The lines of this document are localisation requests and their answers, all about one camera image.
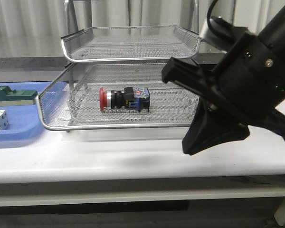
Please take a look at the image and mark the red emergency stop button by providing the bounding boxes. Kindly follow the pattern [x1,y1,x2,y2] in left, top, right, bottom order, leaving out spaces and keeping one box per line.
[99,87,150,112]

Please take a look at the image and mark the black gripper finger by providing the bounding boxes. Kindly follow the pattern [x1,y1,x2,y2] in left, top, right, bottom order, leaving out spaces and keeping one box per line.
[182,97,250,155]

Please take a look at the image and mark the dark rear countertop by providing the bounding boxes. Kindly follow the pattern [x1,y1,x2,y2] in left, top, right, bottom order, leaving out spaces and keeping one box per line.
[0,36,225,69]

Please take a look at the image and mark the blue plastic tray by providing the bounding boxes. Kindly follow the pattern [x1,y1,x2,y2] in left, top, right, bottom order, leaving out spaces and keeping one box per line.
[0,82,67,148]

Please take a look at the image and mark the black camera cable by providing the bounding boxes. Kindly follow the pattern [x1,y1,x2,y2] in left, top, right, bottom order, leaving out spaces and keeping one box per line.
[206,0,233,34]

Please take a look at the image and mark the green electrical module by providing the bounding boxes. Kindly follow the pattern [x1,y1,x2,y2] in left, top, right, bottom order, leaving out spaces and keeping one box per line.
[0,85,38,106]

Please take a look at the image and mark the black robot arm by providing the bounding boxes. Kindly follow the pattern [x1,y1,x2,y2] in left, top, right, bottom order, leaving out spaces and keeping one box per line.
[161,1,285,155]

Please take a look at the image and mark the silver mesh tray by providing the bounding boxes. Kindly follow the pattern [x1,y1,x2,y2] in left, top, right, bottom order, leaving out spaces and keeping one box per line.
[66,82,199,126]
[36,62,199,131]
[61,25,200,62]

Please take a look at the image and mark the grey metal rack frame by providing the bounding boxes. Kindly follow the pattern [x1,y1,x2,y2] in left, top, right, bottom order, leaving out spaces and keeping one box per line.
[64,0,205,133]

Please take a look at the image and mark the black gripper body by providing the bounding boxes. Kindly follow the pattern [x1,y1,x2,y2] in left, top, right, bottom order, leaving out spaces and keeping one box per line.
[161,32,285,143]

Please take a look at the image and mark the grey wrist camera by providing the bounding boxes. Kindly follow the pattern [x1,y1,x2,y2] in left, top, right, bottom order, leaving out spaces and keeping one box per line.
[199,16,248,51]

